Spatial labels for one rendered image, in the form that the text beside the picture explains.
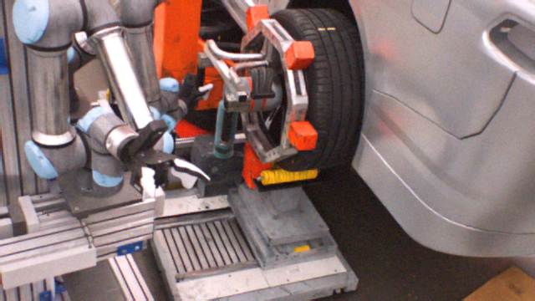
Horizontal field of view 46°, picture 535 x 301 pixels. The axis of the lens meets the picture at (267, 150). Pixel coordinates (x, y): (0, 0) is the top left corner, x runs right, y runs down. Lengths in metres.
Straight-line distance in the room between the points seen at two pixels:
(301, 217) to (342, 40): 0.92
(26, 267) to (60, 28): 0.69
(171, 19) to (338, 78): 0.82
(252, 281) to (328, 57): 1.05
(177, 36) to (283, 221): 0.95
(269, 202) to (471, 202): 1.24
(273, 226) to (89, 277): 0.83
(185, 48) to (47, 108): 1.18
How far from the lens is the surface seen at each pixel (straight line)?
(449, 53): 1.87
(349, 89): 2.32
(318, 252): 2.88
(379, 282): 3.04
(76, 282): 2.56
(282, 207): 2.88
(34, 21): 1.59
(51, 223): 1.98
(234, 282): 2.76
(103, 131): 1.50
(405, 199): 2.11
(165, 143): 1.65
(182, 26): 2.76
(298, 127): 2.27
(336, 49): 2.34
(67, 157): 1.82
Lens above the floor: 2.07
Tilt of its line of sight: 34 degrees down
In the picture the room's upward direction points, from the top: 10 degrees clockwise
